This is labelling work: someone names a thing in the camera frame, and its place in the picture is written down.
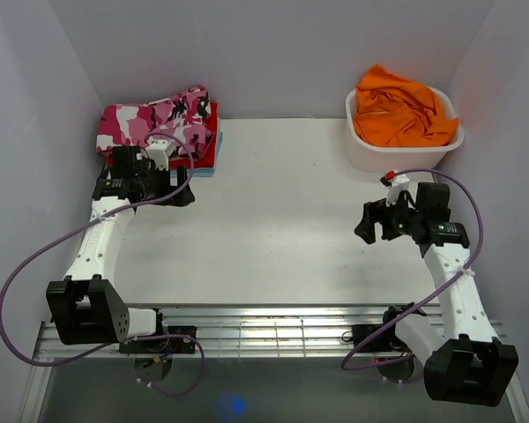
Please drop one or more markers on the pink camouflage folded trousers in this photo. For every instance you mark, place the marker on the pink camouflage folded trousers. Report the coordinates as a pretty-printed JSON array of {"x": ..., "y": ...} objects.
[{"x": 134, "y": 123}]

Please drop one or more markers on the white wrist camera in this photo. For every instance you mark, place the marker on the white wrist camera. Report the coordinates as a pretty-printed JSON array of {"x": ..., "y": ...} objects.
[
  {"x": 160, "y": 150},
  {"x": 395, "y": 183}
]

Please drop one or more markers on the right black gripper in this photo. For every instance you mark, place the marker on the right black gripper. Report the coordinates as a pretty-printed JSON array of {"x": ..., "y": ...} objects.
[{"x": 379, "y": 211}]

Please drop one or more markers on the red folded trousers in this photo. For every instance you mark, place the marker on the red folded trousers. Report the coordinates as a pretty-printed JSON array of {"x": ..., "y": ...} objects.
[{"x": 185, "y": 133}]

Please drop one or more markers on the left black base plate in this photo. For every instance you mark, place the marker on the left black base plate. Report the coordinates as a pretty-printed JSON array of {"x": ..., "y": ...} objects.
[{"x": 163, "y": 345}]

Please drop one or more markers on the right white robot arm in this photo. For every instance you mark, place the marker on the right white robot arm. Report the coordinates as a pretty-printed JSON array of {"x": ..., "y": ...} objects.
[{"x": 466, "y": 362}]

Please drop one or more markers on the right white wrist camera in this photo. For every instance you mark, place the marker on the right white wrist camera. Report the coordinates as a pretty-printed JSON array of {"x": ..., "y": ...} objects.
[{"x": 395, "y": 183}]

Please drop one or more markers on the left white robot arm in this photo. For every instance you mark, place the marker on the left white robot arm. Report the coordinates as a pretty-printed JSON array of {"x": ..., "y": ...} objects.
[{"x": 85, "y": 306}]

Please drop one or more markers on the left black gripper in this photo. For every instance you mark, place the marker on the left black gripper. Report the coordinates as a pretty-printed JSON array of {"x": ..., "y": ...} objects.
[{"x": 148, "y": 168}]

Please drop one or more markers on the light blue folded trousers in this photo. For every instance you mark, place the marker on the light blue folded trousers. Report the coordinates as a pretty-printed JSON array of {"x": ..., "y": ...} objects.
[{"x": 207, "y": 171}]

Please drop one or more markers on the orange trousers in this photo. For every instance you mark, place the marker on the orange trousers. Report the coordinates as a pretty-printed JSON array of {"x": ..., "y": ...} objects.
[{"x": 395, "y": 112}]

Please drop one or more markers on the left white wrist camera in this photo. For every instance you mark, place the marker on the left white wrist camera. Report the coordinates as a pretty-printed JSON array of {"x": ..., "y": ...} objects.
[{"x": 160, "y": 150}]

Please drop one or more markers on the white plastic basin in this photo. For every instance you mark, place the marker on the white plastic basin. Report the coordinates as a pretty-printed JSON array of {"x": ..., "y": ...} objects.
[{"x": 368, "y": 158}]

